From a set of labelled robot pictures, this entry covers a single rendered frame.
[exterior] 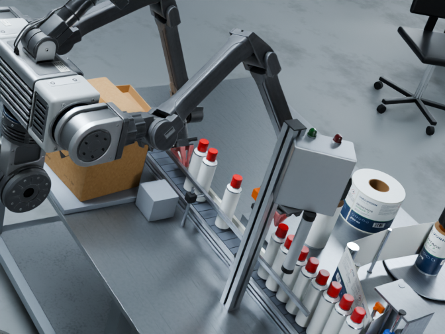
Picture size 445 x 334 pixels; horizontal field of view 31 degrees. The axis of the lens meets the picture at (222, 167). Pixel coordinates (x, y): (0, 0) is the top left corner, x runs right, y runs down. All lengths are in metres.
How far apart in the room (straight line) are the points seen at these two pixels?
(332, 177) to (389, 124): 3.59
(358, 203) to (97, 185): 0.92
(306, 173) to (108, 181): 0.83
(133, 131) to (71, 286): 1.45
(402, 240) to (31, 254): 1.52
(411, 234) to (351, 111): 2.98
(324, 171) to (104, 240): 0.82
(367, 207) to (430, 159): 2.65
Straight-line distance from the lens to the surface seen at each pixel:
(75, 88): 1.92
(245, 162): 3.11
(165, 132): 1.96
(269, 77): 2.20
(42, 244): 3.43
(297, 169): 2.08
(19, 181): 2.16
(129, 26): 5.87
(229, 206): 2.59
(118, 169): 2.67
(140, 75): 5.26
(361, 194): 2.83
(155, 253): 2.56
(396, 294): 2.26
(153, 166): 2.89
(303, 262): 2.38
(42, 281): 3.27
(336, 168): 2.08
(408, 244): 2.78
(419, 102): 5.90
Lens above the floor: 2.49
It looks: 33 degrees down
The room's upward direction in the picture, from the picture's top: 18 degrees clockwise
